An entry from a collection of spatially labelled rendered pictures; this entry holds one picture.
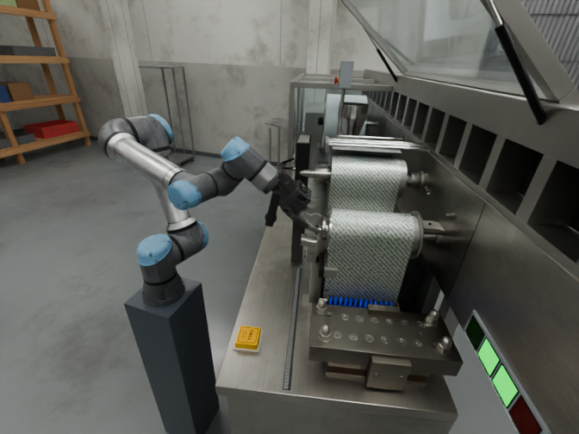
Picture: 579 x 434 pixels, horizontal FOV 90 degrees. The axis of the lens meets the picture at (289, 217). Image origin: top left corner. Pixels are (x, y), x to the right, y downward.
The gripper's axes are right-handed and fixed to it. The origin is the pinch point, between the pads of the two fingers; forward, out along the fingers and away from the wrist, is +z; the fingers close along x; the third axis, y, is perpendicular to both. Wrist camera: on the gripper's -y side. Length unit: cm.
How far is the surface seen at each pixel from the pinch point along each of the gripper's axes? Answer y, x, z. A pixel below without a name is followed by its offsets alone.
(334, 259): -1.6, -4.3, 9.8
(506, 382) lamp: 19, -40, 32
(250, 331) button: -37.1, -12.5, 7.1
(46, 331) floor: -210, 45, -54
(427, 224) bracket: 24.0, 2.0, 23.0
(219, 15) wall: -29, 446, -188
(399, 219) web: 19.7, 0.2, 14.7
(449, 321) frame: 3, 9, 69
